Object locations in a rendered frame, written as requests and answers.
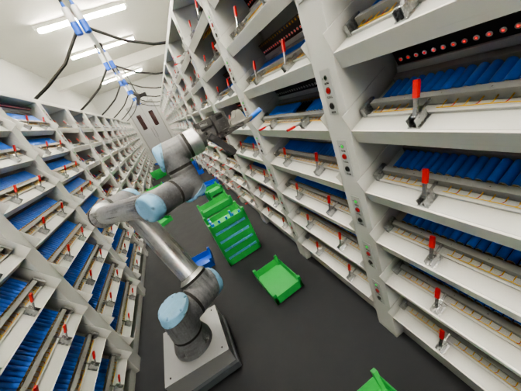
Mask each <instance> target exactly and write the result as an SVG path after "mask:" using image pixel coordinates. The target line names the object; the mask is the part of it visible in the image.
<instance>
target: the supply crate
mask: <svg viewBox="0 0 521 391"><path fill-rule="evenodd" d="M238 209H240V212H238V211H237V210H238ZM228 210H230V212H233V214H234V215H233V216H231V217H230V215H229V213H228ZM246 215H247V214H246V212H245V210H244V208H243V207H242V206H239V205H238V204H236V201H235V200H234V201H233V204H232V205H231V206H229V207H227V208H225V209H224V210H222V211H220V212H219V213H217V214H215V215H214V216H211V217H209V219H210V221H211V222H212V223H214V225H215V226H214V227H213V228H212V227H211V225H209V222H208V220H207V219H206V218H205V217H204V218H203V220H204V222H205V224H206V226H207V227H208V228H209V230H210V231H211V233H212V235H214V234H216V233H218V232H220V231H221V230H223V229H225V228H226V227H228V226H229V225H231V224H233V223H235V222H236V221H237V220H240V219H241V218H243V217H245V216H246ZM224 216H227V218H228V219H227V220H226V218H225V217H224ZM217 220H220V222H221V223H220V224H219V223H218V221H217Z"/></svg>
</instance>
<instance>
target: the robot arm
mask: <svg viewBox="0 0 521 391"><path fill-rule="evenodd" d="M251 119H252V116H249V117H245V115H244V114H243V113H242V112H241V110H240V109H237V110H233V111H232V112H231V119H227V117H226V114H225V113H224V111H222V112H216V113H215V114H214V115H213V114H212V115H211V116H207V117H206V118H205V119H204V120H203V121H201V122H199V123H196V124H194V125H193V126H194V128H195V129H194V128H190V129H188V130H186V131H184V132H182V133H180V134H178V135H177V136H175V137H172V138H171V139H169V140H166V141H164V142H163V143H160V144H158V145H157V146H156V147H154V148H153V149H152V152H153V155H154V157H155V159H156V161H157V163H158V164H159V166H160V169H161V170H162V172H167V173H168V174H169V175H170V177H171V180H169V181H167V182H165V183H164V184H162V185H159V186H158V187H156V188H155V189H152V190H150V191H147V192H143V193H142V194H140V193H139V192H138V191H137V190H135V189H131V188H127V189H123V190H121V191H119V192H117V193H116V194H114V195H111V196H110V197H108V198H107V199H104V200H102V201H101V202H98V203H96V204H95V205H93V207H92V208H90V210H89V211H88V221H89V223H90V224H91V225H92V226H94V227H97V228H108V227H111V226H113V225H114V224H115V223H120V222H125V221H126V222H127V223H128V224H129V225H130V226H131V227H132V228H133V229H134V230H135V231H136V232H137V233H138V234H139V235H140V236H141V238H142V239H143V240H144V241H145V242H146V243H147V244H148V245H149V247H150V248H151V249H152V250H153V251H154V252H155V253H156V254H157V256H158V257H159V258H160V259H161V260H162V261H163V262H164V263H165V265H166V266H167V267H169V269H170V270H171V271H172V272H173V273H174V274H175V275H176V276H177V277H178V279H179V280H180V281H181V288H182V289H183V290H184V291H183V292H178V293H177V294H176V293H174V294H172V295H171V296H169V297H167V298H166V299H165V301H164V303H162V304H161V306H160V309H159V310H158V319H159V321H160V324H161V326H162V327H163V328H164V329H165V331H166V332H167V334H168V335H169V337H170V338H171V340H172V341H173V342H174V352H175V354H176V355H177V357H178V359H179V360H181V361H183V362H191V361H193V360H195V359H197V358H199V357H200V356H201V355H202V354H203V353H204V352H205V351H206V350H207V348H208V347H209V345H210V343H211V340H212V331H211V329H210V327H209V325H208V324H206V323H204V322H202V321H201V320H200V317H201V316H202V314H203V313H204V312H205V311H206V310H207V309H208V308H209V306H210V305H211V304H212V302H213V301H214V300H215V298H216V297H217V296H218V295H219V293H220V292H221V290H222V289H223V280H222V278H221V276H219V273H218V272H217V271H216V270H214V269H213V268H210V267H207V268H205V267H204V266H197V264H196V263H194V261H193V260H192V259H191V258H190V257H189V256H188V255H187V253H186V252H185V251H184V250H183V249H182V248H181V246H180V245H179V244H178V243H177V242H176V241H175V240H174V238H173V237H172V236H171V235H170V234H169V233H168V232H167V231H166V230H165V229H164V228H163V227H162V226H161V224H160V223H159V222H158V220H161V219H162V218H164V216H166V215H167V214H169V212H171V211H172V210H174V209H176V208H177V207H178V206H180V205H181V204H182V203H184V202H192V201H194V200H196V199H197V198H198V197H199V196H201V195H203V194H204V193H205V191H206V186H205V183H204V181H203V180H202V179H201V177H200V175H199V174H198V172H197V171H196V169H195V166H194V165H193V164H192V162H191V160H190V158H192V157H194V156H196V155H197V154H200V153H202V152H203V151H205V148H206V147H207V146H208V145H209V144H208V142H207V140H209V141H211V142H212V143H214V144H215V145H217V146H218V147H220V148H222V149H223V150H225V151H226V153H227V154H232V155H235V153H236V152H237V149H235V147H234V146H233V145H229V144H228V143H226V142H225V141H223V140H221V137H225V136H227V135H229V134H231V133H232V132H233V131H235V130H237V129H239V128H240V127H242V126H244V125H245V124H247V123H249V122H250V120H251ZM230 124H231V125H230ZM204 133H206V135H205V134H204Z"/></svg>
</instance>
